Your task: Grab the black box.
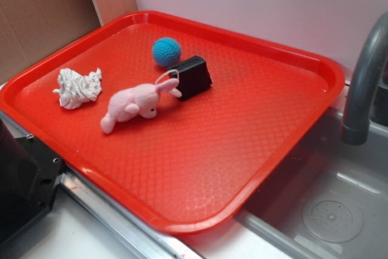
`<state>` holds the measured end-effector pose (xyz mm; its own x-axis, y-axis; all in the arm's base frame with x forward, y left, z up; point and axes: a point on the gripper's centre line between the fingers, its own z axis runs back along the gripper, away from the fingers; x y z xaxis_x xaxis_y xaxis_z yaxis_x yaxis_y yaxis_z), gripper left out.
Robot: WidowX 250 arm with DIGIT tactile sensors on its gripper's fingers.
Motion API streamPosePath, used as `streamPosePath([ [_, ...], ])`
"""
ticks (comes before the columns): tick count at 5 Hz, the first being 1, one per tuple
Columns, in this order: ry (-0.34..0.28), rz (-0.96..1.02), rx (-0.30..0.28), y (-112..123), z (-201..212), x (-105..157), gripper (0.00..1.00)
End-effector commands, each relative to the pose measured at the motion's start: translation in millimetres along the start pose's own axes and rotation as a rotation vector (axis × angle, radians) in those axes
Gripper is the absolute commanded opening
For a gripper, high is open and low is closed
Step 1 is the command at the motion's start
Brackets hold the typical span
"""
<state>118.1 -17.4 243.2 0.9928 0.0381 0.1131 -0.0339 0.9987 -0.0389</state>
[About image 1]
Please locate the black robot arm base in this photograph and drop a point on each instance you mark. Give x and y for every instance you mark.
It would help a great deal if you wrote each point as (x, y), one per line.
(30, 174)

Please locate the black box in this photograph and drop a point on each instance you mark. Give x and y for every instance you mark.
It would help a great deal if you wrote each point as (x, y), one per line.
(194, 76)

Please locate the red plastic tray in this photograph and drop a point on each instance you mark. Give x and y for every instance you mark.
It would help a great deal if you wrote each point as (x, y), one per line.
(197, 162)

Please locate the blue crocheted ball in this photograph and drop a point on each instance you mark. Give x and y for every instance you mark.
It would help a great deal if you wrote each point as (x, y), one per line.
(166, 52)

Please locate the pink plush bunny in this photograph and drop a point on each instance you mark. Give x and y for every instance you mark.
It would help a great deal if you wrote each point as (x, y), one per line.
(141, 100)

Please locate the crumpled white paper towel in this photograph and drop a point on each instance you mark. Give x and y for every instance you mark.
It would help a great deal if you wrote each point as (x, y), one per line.
(76, 89)

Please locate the grey toy sink basin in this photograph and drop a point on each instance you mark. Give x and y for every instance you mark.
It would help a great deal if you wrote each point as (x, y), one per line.
(326, 199)

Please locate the grey plastic faucet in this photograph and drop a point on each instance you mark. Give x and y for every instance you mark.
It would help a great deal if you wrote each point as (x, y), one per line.
(367, 96)

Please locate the brown cardboard panel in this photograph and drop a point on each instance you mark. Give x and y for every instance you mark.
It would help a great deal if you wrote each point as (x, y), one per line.
(34, 29)

